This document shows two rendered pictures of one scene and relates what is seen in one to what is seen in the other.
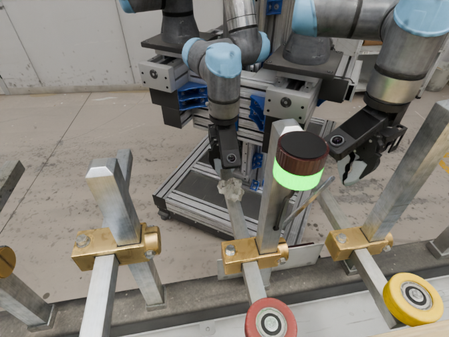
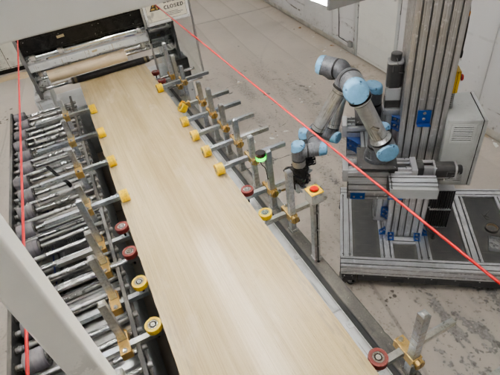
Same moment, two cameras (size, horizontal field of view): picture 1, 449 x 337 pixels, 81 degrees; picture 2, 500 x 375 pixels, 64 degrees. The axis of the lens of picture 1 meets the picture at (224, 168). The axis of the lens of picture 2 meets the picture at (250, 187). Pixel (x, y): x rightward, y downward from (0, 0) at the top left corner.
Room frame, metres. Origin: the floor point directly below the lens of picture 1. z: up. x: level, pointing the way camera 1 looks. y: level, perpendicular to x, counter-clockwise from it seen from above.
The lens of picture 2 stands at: (-0.17, -1.98, 2.52)
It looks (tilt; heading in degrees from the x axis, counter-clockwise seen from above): 40 degrees down; 80
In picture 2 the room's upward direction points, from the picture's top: 9 degrees counter-clockwise
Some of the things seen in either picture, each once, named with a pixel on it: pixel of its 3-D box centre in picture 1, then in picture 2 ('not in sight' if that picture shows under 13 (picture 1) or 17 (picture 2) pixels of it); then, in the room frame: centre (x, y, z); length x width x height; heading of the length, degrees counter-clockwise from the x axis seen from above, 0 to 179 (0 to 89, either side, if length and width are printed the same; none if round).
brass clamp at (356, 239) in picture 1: (359, 241); (289, 213); (0.34, -0.31, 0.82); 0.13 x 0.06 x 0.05; 100
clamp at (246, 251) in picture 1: (254, 254); (270, 189); (0.29, -0.06, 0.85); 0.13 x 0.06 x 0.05; 100
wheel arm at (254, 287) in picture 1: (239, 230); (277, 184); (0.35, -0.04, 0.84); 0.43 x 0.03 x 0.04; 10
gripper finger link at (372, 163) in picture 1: (365, 159); not in sight; (0.39, -0.28, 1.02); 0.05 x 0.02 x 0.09; 30
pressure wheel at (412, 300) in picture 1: (401, 307); (265, 218); (0.18, -0.32, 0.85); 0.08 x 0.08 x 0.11
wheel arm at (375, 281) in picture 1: (341, 227); (295, 209); (0.38, -0.28, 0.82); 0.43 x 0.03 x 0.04; 10
